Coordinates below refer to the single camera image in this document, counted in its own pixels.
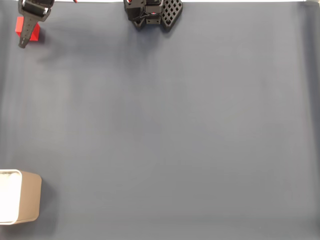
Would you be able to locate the red cube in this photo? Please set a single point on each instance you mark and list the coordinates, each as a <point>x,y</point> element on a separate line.
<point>35,33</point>

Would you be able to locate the beige square box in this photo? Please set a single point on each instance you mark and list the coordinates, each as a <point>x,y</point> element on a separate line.
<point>30,197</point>

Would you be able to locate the grey-blue table mat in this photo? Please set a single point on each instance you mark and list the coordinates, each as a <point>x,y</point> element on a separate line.
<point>175,137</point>

